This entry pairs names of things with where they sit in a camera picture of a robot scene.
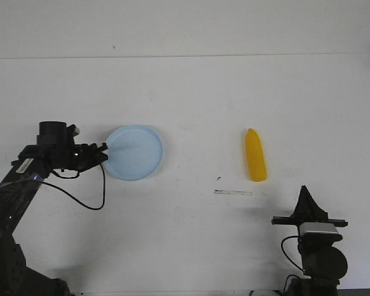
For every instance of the yellow toy corn cob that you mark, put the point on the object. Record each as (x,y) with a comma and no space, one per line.
(255,156)

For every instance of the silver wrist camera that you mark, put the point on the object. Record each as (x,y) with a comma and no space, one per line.
(317,228)
(73,130)

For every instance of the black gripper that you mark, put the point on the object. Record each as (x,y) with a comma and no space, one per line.
(313,210)
(80,157)

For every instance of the light blue round plate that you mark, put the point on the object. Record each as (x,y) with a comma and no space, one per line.
(134,152)

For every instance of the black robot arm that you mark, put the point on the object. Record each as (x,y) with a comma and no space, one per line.
(323,265)
(54,150)

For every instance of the horizontal clear tape strip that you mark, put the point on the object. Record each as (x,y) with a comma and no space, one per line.
(236,193)

